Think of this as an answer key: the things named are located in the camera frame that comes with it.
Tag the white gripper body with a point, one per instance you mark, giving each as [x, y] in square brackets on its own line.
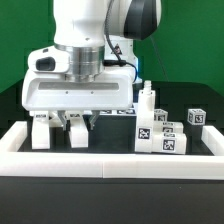
[111, 90]

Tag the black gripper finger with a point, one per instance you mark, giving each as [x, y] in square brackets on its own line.
[63, 120]
[92, 119]

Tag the white chair back frame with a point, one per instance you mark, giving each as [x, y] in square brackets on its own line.
[43, 121]

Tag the white chair seat part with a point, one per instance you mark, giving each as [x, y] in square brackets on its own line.
[145, 119]

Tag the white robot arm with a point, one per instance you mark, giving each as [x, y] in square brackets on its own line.
[73, 74]

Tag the white marker base sheet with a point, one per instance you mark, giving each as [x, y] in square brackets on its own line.
[129, 112]

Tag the white U-shaped boundary frame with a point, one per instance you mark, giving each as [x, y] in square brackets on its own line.
[13, 162]

